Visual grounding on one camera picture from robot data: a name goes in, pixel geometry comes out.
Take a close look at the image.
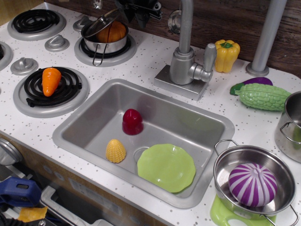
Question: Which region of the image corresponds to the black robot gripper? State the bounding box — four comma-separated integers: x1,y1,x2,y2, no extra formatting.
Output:
115,0,162,28

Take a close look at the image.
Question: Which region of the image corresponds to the silver toy faucet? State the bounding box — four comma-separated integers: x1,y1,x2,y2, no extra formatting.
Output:
154,0,217,101

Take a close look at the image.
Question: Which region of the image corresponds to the orange toy pumpkin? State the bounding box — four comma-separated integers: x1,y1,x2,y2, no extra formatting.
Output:
96,21,127,43

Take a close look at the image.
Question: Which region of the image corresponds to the steel pot lid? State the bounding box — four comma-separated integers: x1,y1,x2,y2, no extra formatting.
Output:
81,8,119,38

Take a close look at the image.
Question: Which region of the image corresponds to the hanging steel ladle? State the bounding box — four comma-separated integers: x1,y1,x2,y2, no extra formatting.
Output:
167,2,182,34

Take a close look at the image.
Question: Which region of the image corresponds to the back right coil burner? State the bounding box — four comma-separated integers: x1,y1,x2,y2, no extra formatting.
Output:
74,35,137,67

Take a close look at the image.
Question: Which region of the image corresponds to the silver stove knob back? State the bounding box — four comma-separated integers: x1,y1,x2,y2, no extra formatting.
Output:
73,16,93,32

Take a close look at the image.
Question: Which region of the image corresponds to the silver stove knob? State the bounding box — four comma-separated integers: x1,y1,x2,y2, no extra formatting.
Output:
10,57,38,76
44,34,70,52
73,16,93,32

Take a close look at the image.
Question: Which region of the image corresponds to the silver stove knob middle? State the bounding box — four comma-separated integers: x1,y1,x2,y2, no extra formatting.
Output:
44,34,70,52

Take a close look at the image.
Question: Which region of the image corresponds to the yellow toy bell pepper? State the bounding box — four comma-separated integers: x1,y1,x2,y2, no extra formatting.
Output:
215,40,240,73

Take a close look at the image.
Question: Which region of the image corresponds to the front black coil burner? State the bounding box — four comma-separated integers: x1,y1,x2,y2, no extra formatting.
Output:
13,67,89,118

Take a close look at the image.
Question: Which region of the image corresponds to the back left coil burner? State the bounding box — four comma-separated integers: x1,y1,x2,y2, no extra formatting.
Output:
7,9,66,41

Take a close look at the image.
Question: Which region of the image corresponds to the orange toy carrot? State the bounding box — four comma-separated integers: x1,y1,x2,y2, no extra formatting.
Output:
42,67,62,97

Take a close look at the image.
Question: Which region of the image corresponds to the red toy vegetable piece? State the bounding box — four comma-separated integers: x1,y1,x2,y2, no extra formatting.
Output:
122,109,143,135

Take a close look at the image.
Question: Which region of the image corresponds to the stainless steel sink basin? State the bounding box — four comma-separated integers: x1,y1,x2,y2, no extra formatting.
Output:
52,79,235,209

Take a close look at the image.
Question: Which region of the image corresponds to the silver stove knob front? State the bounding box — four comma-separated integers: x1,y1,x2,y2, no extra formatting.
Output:
10,57,38,76

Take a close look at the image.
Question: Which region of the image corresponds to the grey vertical pole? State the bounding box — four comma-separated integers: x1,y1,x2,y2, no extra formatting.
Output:
246,0,287,77

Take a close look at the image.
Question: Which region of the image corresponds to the far left burner edge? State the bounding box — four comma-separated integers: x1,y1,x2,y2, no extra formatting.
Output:
0,41,13,71

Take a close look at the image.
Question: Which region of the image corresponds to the yellow toy corn piece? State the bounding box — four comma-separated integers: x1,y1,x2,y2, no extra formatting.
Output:
106,139,127,163

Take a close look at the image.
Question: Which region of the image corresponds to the purple toy eggplant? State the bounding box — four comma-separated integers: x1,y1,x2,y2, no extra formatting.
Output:
230,77,273,96

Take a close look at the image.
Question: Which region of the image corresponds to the green toy bitter gourd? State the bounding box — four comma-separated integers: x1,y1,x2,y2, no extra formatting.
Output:
235,83,291,111

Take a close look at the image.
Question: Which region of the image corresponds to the light green plastic plate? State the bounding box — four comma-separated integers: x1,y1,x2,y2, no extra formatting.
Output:
137,144,196,193

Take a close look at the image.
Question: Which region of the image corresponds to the silver oven knob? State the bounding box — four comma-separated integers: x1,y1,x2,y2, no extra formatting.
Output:
0,138,23,166

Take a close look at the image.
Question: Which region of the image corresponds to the tall steel pot right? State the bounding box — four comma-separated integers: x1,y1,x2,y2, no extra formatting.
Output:
275,91,301,162

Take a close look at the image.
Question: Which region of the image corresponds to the purple white toy onion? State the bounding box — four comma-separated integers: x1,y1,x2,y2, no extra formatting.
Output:
228,163,278,207

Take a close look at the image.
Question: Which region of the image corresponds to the blue clamp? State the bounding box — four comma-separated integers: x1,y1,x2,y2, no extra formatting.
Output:
0,177,42,207

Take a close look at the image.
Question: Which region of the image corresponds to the light green plastic board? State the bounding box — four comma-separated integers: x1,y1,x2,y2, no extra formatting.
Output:
210,195,273,226

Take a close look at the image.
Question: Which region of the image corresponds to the yellow tape piece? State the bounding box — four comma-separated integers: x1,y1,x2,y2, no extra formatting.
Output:
18,207,48,223

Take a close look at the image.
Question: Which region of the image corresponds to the small steel pot with handle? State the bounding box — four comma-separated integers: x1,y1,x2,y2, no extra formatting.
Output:
80,35,131,66

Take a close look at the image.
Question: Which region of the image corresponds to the steel pan with handles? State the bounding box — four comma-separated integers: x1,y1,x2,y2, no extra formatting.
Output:
213,143,300,226

